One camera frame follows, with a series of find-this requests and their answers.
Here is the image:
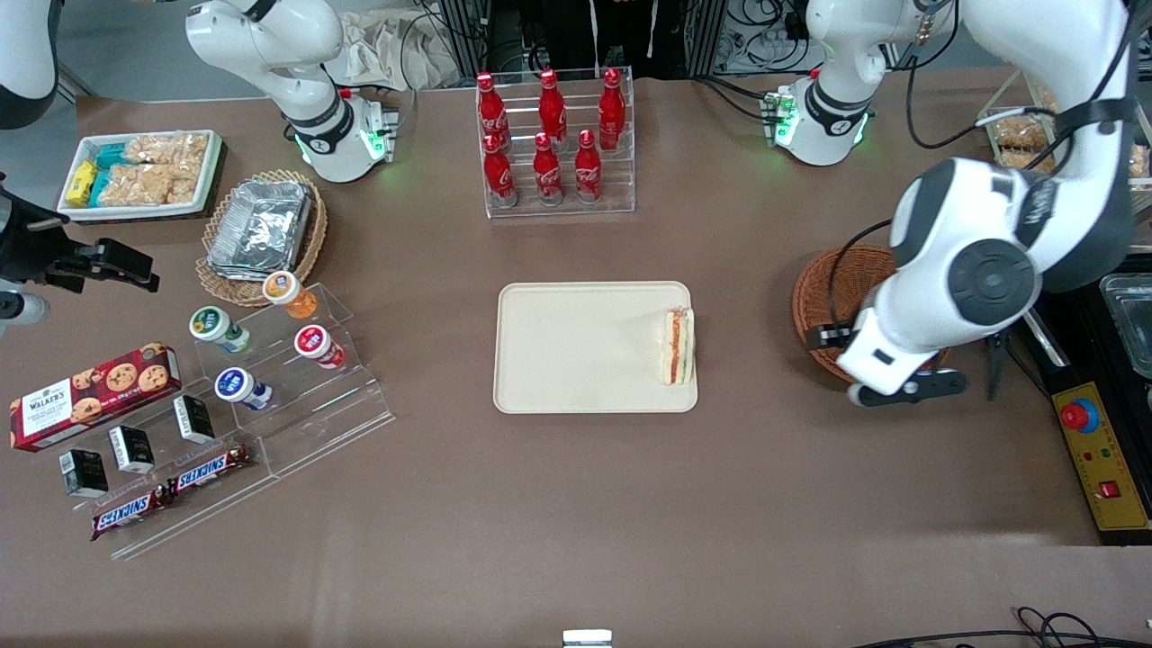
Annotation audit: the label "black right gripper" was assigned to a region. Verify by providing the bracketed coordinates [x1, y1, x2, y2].
[0, 175, 162, 294]

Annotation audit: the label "triangular sandwich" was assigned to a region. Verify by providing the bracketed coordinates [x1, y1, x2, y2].
[662, 307, 697, 387]

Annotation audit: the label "brown round wicker basket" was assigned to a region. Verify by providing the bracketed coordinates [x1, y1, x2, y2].
[792, 245, 951, 386]

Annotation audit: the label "white rectangular snack tray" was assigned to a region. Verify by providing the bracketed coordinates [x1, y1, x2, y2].
[57, 130, 228, 224]

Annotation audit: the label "light oval wicker basket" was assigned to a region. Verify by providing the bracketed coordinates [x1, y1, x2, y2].
[196, 169, 329, 308]

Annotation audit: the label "beige rectangular tray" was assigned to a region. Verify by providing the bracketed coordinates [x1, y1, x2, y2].
[493, 281, 699, 415]

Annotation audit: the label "clear rice cracker pack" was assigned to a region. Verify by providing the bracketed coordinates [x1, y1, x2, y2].
[123, 133, 210, 168]
[97, 163, 200, 209]

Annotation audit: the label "yellow snack packet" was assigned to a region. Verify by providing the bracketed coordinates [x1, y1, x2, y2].
[66, 159, 99, 209]

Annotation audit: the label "green lid yogurt cup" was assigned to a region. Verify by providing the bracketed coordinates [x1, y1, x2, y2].
[189, 306, 254, 356]

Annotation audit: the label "red Walkers cookie box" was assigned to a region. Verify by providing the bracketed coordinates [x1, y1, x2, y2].
[9, 342, 183, 452]

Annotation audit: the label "stacked aluminium foil containers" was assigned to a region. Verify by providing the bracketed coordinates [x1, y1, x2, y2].
[207, 179, 314, 282]

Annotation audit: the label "orange lid yogurt cup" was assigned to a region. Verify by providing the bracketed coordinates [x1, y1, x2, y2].
[263, 271, 320, 321]

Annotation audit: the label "blue lid yogurt cup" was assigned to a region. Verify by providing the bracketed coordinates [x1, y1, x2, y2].
[214, 367, 274, 412]

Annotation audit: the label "small black box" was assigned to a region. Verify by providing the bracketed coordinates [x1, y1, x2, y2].
[59, 448, 110, 500]
[109, 425, 156, 475]
[173, 395, 217, 445]

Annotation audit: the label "red lid yogurt cup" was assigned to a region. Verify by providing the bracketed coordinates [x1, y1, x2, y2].
[294, 325, 347, 371]

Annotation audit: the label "Snickers chocolate bar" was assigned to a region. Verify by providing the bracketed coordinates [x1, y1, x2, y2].
[90, 487, 174, 542]
[167, 445, 254, 498]

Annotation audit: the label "clear acrylic stepped stand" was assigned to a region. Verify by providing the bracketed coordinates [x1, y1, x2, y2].
[27, 283, 396, 562]

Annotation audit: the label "clear acrylic bottle rack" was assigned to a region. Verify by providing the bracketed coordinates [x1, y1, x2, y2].
[475, 66, 636, 220]

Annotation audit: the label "red emergency stop button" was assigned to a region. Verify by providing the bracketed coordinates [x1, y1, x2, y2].
[1059, 396, 1102, 434]

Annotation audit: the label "red cola bottle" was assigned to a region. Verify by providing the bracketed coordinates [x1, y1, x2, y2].
[574, 129, 604, 205]
[476, 72, 511, 152]
[538, 68, 569, 150]
[533, 132, 565, 207]
[598, 67, 627, 152]
[482, 133, 519, 209]

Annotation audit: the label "black yellow control box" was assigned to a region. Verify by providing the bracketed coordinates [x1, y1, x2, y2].
[985, 256, 1152, 547]

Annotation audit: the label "clear plastic container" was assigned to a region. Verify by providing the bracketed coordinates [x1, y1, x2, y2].
[1100, 274, 1152, 380]

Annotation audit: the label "crumpled beige cloth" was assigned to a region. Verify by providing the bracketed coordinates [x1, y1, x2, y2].
[326, 9, 462, 92]

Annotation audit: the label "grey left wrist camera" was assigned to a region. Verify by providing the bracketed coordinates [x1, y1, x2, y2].
[847, 366, 971, 409]

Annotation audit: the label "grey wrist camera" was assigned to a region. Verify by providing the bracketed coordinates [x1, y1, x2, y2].
[0, 290, 50, 327]
[847, 366, 971, 409]

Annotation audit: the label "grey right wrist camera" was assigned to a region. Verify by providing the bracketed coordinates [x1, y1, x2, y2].
[0, 290, 50, 327]

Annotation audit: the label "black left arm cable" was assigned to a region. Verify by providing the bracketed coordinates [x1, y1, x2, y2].
[826, 0, 1137, 336]

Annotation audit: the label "white wire rack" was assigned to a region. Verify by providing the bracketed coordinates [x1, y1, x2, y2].
[977, 67, 1152, 217]

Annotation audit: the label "black floor cable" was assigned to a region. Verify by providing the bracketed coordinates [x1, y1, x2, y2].
[850, 607, 1152, 648]

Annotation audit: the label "black aluminium frame rack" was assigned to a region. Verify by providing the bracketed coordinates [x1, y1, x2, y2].
[432, 0, 811, 80]

